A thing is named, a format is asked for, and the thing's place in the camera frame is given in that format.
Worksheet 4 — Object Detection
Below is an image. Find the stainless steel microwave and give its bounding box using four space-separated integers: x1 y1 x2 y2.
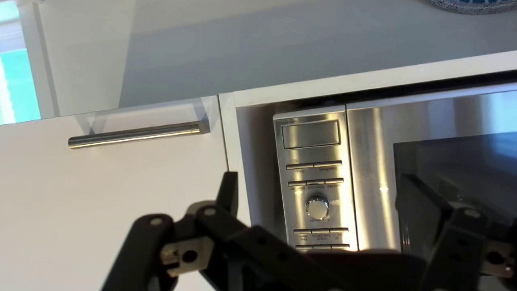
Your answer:
271 79 517 255

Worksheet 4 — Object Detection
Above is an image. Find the bright teal glass pane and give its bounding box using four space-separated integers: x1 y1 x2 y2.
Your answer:
0 0 43 126

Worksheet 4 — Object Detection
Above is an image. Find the white cabinet door beside microwave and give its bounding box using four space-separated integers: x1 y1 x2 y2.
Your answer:
0 95 231 291

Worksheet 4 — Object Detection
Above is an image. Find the blue patterned decorative plate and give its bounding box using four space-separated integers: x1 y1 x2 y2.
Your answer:
425 0 517 16

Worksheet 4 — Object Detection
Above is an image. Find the steel bar cabinet handle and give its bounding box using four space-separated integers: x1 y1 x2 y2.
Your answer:
68 119 210 150

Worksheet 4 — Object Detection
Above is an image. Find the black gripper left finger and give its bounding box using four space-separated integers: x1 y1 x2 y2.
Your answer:
100 169 255 291

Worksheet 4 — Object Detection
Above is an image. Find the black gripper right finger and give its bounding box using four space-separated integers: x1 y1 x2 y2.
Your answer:
397 173 517 291

